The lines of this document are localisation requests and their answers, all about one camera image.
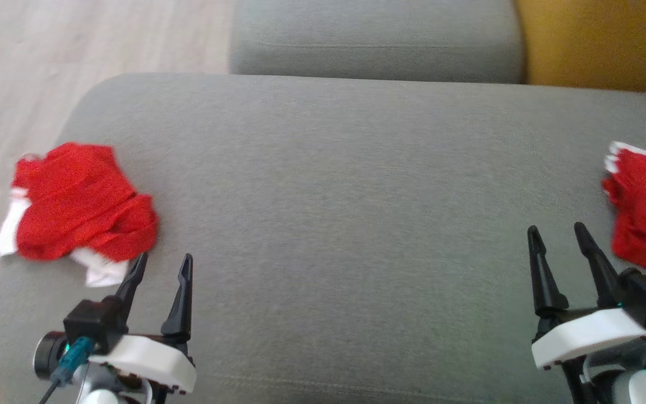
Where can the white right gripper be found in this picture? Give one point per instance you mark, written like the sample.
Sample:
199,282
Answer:
592,336

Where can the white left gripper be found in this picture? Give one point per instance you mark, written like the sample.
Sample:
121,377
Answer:
149,362

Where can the red polo shirt white collar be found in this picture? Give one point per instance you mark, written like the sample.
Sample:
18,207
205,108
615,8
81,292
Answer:
76,207

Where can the grey fabric sofa seat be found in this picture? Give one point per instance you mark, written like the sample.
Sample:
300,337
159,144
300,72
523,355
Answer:
328,224

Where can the yellow fabric sofa cushion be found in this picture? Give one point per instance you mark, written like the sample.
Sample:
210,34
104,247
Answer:
603,45

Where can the grey sofa back cushion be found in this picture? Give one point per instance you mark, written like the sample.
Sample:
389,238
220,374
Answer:
379,33

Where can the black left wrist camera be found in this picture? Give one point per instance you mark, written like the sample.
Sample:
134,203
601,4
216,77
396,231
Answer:
93,322

